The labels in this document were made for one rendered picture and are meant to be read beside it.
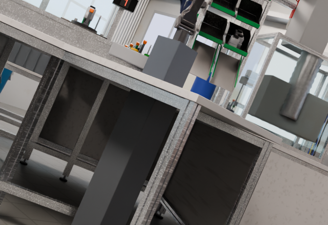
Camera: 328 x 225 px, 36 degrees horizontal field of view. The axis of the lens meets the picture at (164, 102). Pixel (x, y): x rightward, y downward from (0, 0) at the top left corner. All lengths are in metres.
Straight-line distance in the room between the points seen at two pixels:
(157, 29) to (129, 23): 0.48
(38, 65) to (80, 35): 2.05
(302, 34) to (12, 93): 4.44
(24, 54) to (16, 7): 2.04
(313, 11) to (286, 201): 1.31
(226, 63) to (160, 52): 0.64
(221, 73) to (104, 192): 0.93
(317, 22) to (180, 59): 1.67
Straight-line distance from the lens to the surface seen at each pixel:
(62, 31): 2.39
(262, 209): 3.45
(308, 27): 3.65
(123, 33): 7.92
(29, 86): 7.13
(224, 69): 2.72
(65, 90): 4.07
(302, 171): 3.51
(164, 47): 2.21
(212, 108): 1.81
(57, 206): 2.42
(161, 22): 7.81
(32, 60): 4.42
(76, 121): 4.09
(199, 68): 2.62
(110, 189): 2.19
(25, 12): 2.40
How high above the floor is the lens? 0.76
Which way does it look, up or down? 1 degrees up
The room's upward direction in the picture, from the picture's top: 24 degrees clockwise
